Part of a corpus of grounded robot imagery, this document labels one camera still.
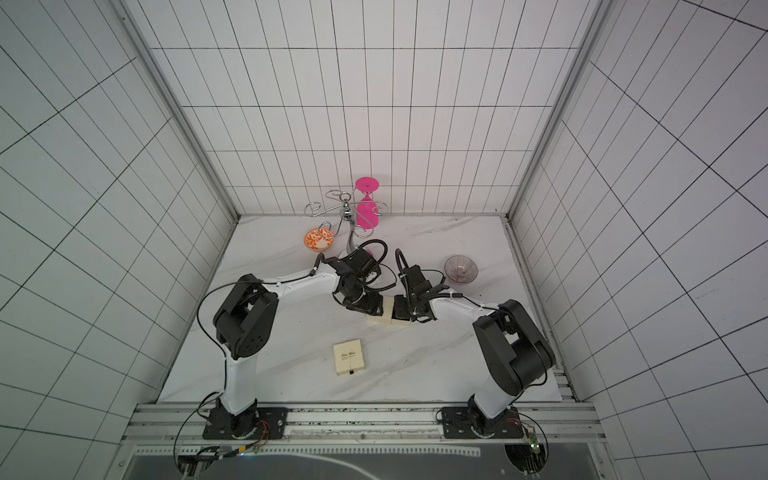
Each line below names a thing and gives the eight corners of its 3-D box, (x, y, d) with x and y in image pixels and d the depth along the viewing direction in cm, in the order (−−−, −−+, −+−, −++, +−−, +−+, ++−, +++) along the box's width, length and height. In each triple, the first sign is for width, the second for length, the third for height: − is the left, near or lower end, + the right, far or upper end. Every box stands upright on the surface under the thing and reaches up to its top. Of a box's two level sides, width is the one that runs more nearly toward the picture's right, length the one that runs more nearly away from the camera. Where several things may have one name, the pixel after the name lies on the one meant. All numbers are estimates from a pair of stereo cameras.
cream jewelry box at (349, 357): (337, 377, 82) (335, 373, 79) (334, 347, 87) (333, 343, 84) (366, 370, 83) (365, 366, 80) (361, 341, 88) (360, 337, 85)
